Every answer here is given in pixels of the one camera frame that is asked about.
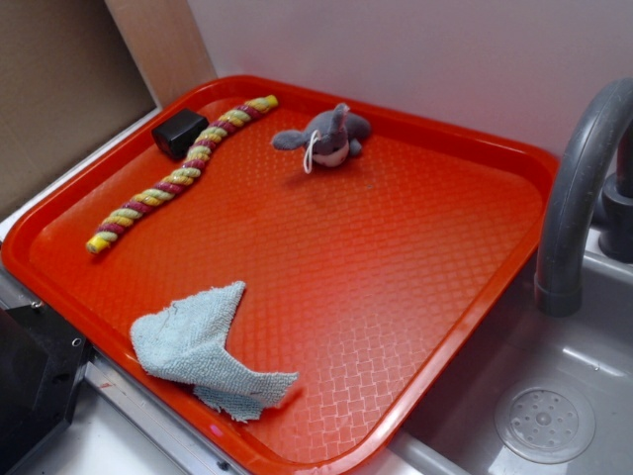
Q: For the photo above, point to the gray toy faucet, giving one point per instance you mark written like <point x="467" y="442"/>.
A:
<point x="595" y="172"/>

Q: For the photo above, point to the brown cardboard panel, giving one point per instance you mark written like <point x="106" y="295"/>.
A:
<point x="74" y="74"/>

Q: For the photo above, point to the small black block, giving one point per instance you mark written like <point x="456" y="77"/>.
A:
<point x="175" y="135"/>

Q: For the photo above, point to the gray plush dolphin toy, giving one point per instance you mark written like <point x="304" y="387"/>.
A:
<point x="328" y="139"/>

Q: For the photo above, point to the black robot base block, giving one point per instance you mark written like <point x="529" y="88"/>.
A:
<point x="43" y="363"/>

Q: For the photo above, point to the light blue towel cloth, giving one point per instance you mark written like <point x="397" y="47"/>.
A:
<point x="186" y="343"/>

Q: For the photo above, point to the gray toy sink basin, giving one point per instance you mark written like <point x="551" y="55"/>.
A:
<point x="532" y="394"/>

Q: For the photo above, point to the red plastic tray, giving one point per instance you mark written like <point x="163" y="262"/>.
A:
<point x="364" y="279"/>

